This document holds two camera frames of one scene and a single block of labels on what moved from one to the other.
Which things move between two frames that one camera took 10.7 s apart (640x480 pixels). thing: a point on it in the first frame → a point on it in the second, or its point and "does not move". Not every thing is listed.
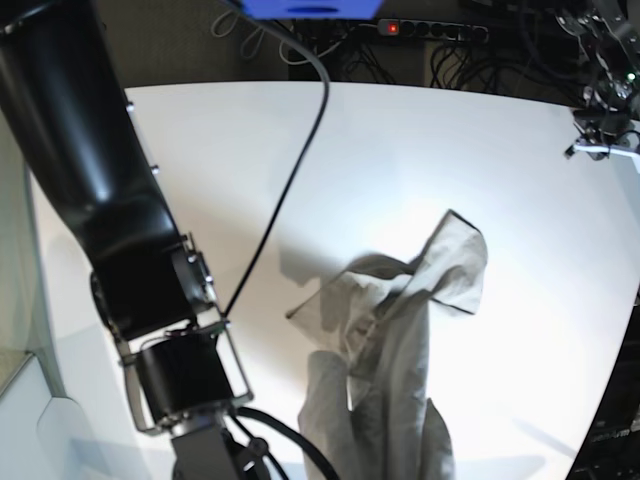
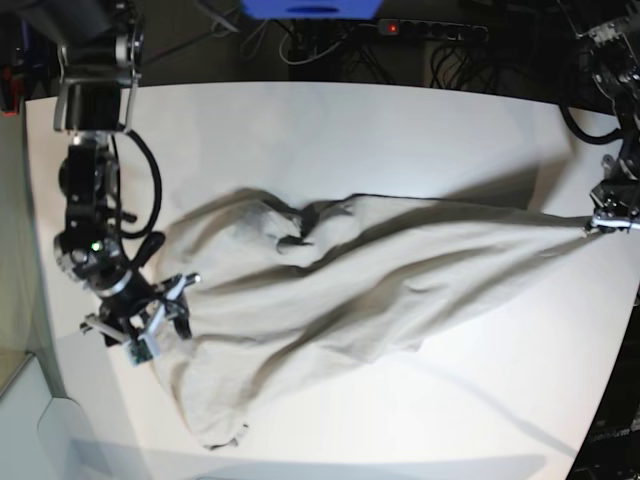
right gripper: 604,133 → 617,206
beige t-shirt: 364,406 → 283,300
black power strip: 419,28 does not move
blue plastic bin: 312,9 does not move
